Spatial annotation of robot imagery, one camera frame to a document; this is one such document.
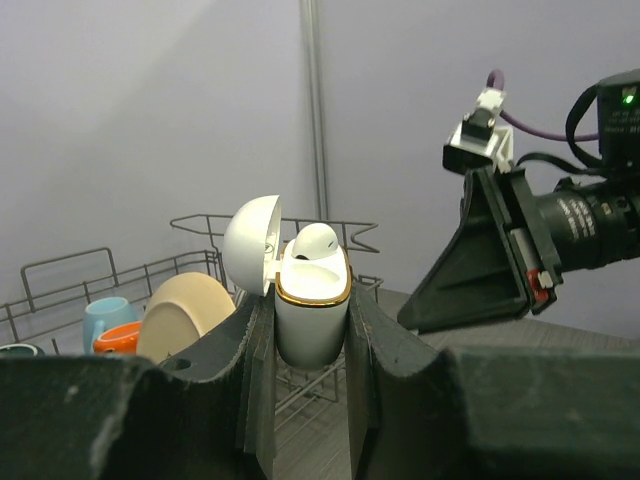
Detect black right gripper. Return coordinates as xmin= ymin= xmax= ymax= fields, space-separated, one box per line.
xmin=397 ymin=168 xmax=639 ymax=333

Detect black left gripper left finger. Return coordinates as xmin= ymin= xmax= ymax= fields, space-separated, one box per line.
xmin=1 ymin=295 xmax=275 ymax=479

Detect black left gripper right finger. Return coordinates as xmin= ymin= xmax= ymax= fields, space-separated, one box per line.
xmin=345 ymin=286 xmax=639 ymax=479

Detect white earbud charging case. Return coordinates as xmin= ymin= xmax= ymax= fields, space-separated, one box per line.
xmin=223 ymin=195 xmax=353 ymax=371

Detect beige plate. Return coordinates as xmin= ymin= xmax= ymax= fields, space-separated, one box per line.
xmin=136 ymin=272 xmax=236 ymax=364

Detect orange mug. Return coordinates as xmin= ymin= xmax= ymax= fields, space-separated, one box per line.
xmin=93 ymin=321 xmax=142 ymax=354

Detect light blue mug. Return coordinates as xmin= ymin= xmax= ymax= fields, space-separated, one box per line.
xmin=82 ymin=296 xmax=138 ymax=354

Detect dark green mug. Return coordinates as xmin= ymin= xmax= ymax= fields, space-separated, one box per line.
xmin=0 ymin=343 xmax=46 ymax=358

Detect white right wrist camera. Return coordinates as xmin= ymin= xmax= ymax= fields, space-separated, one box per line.
xmin=442 ymin=87 xmax=515 ymax=175

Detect grey wire dish rack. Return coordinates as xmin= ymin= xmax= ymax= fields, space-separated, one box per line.
xmin=0 ymin=213 xmax=385 ymax=431

